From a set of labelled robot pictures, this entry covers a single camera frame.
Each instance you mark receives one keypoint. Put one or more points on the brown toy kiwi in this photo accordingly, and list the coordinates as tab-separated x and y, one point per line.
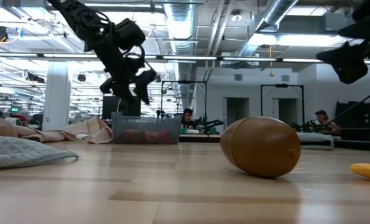
260	146

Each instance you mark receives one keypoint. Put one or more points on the blue-grey cloth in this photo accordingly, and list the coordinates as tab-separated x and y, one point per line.
315	140

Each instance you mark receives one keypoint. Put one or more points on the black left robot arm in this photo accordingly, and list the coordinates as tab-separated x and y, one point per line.
79	18

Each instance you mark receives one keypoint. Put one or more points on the silver ribbed air duct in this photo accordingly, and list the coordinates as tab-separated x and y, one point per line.
180	25

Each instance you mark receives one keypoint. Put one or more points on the small yellow toy banana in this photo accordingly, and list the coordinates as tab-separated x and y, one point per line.
369	171

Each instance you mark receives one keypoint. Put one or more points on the white building column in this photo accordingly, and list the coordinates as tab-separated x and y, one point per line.
57	99

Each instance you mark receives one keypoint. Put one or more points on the silver smooth air duct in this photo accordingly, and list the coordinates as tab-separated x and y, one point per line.
275	12

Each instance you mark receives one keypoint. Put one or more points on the long ceiling light strip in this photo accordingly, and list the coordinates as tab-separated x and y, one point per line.
203	58

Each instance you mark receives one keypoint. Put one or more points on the black clothes hanger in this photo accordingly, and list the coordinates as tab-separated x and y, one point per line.
352	105

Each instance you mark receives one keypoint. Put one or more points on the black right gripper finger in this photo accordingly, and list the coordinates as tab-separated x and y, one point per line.
368	30
351	63

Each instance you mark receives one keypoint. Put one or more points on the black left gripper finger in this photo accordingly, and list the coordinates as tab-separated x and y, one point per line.
142	85
117	90

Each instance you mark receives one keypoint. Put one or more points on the black rig frame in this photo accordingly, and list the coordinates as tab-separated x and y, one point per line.
281	85
184	81

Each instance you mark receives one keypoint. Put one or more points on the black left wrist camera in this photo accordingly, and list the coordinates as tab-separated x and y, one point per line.
128	34

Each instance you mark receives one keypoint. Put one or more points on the grey translucent tupperware container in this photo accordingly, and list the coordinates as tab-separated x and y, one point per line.
172	124

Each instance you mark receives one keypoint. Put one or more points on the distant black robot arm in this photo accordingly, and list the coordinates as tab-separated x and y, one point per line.
209	124

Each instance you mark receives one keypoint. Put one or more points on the beige pink cloth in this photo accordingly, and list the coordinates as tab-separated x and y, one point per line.
91	130

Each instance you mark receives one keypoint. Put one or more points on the person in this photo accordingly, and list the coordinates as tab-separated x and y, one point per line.
324	121
188	119

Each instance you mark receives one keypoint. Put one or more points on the black background monitor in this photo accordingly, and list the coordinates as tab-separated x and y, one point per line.
108	107

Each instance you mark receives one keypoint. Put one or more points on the black cabinet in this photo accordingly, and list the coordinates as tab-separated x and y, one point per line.
358	121

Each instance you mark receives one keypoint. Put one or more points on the distant wooden table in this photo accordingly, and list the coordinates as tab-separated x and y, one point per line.
200	138

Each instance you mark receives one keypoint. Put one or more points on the pale grey waffle cloth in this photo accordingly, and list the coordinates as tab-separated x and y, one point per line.
16	152

